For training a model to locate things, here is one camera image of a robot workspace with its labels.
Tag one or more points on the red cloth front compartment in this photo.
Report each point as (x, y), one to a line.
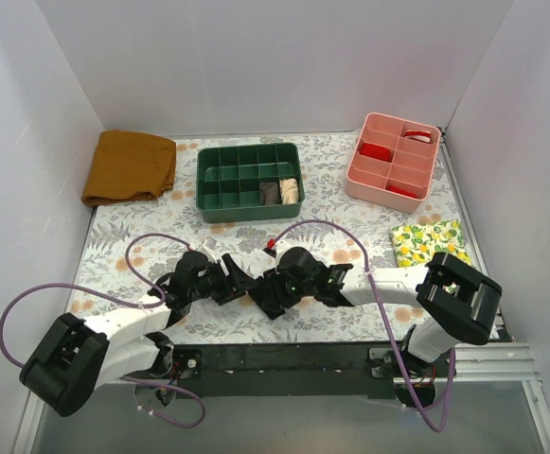
(401, 191)

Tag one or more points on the black underwear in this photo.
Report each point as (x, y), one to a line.
(268, 293)

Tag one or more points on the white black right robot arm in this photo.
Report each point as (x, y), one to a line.
(461, 302)

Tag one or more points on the red white rolled cloth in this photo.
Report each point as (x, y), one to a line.
(419, 135)

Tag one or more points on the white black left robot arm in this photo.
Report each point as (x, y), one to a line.
(76, 355)

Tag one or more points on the green divided organizer box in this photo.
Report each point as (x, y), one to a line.
(228, 178)

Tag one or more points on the aluminium frame rail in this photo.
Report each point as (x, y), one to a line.
(309, 398)

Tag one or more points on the beige rolled underwear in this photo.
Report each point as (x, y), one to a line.
(289, 191)

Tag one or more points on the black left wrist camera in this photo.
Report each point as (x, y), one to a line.
(194, 264)

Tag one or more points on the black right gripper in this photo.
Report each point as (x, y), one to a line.
(273, 297)

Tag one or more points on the brown folded cloth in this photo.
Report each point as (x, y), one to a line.
(130, 166)

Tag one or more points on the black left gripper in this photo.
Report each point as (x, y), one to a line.
(229, 278)

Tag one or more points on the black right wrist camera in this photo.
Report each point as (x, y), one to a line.
(293, 261)

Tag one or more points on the pink divided organizer box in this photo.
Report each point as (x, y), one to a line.
(412, 167)

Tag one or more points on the lemon print folded cloth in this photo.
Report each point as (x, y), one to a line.
(417, 244)

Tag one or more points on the grey rolled underwear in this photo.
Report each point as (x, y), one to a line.
(269, 193)

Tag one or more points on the floral patterned table mat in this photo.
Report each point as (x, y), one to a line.
(129, 242)

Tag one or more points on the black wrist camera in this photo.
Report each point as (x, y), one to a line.
(293, 261)
(194, 264)

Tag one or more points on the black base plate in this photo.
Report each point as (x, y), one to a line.
(364, 369)

